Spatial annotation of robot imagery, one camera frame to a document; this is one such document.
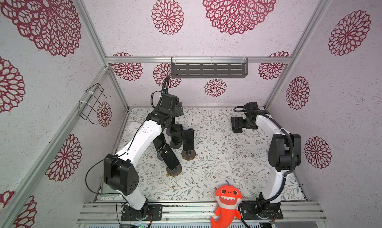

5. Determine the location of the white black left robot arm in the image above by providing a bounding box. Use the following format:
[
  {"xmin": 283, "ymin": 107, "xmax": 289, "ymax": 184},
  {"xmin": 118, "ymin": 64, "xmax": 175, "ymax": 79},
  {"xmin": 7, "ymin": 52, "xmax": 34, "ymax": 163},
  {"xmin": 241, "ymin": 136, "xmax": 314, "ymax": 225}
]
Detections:
[{"xmin": 103, "ymin": 94, "xmax": 183, "ymax": 211}]

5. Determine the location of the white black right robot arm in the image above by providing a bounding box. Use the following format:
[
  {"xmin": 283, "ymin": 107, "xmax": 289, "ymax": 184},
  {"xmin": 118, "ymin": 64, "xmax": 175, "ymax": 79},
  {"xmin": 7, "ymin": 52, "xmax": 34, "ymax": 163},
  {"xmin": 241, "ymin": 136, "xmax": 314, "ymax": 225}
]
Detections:
[{"xmin": 231, "ymin": 102, "xmax": 301, "ymax": 204}]

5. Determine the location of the middle round stand base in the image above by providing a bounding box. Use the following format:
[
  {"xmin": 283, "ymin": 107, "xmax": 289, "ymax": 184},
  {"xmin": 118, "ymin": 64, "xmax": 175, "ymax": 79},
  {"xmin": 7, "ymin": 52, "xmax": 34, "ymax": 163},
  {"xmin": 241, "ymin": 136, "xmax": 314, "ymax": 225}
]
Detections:
[{"xmin": 182, "ymin": 150, "xmax": 196, "ymax": 161}]

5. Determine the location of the round stand base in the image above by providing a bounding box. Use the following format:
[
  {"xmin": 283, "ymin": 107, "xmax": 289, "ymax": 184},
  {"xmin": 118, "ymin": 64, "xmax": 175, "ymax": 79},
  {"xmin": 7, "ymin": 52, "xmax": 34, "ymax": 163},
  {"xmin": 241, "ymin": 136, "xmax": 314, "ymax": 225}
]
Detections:
[
  {"xmin": 166, "ymin": 164, "xmax": 182, "ymax": 177},
  {"xmin": 182, "ymin": 150, "xmax": 196, "ymax": 161}
]

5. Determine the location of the front round stand base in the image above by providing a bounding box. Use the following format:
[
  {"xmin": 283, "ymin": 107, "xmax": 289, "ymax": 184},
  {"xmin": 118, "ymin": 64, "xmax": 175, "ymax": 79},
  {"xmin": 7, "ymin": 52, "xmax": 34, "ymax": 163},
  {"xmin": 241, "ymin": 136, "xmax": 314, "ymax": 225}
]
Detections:
[{"xmin": 166, "ymin": 164, "xmax": 182, "ymax": 177}]

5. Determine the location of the red shark plush toy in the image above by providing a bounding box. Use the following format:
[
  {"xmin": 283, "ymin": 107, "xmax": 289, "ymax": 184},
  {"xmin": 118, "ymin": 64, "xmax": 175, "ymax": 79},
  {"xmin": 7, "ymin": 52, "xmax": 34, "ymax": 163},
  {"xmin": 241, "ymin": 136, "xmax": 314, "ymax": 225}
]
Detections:
[{"xmin": 210, "ymin": 180, "xmax": 243, "ymax": 228}]

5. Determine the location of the grey wall shelf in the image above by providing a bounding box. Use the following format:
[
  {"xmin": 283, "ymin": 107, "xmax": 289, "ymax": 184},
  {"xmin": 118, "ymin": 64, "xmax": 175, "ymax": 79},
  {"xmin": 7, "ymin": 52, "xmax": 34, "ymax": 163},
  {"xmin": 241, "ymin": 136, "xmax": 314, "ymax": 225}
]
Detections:
[{"xmin": 170, "ymin": 57, "xmax": 249, "ymax": 79}]

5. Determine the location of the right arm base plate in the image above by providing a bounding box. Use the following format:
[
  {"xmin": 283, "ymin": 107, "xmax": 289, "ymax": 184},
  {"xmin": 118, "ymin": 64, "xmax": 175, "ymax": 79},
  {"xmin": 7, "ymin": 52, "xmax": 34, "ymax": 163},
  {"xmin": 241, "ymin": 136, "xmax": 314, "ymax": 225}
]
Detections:
[{"xmin": 239, "ymin": 202, "xmax": 284, "ymax": 221}]

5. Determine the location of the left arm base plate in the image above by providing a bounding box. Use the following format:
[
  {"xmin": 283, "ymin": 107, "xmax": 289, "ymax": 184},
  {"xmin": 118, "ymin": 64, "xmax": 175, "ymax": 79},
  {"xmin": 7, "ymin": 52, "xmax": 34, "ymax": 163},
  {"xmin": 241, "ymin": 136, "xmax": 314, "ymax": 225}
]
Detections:
[{"xmin": 121, "ymin": 204, "xmax": 163, "ymax": 222}]

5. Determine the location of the black wire wall rack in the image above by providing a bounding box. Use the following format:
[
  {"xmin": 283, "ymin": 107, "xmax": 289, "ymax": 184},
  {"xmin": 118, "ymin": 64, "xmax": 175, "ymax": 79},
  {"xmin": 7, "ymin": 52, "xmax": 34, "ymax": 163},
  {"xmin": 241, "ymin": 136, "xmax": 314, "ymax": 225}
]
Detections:
[{"xmin": 78, "ymin": 83, "xmax": 112, "ymax": 127}]

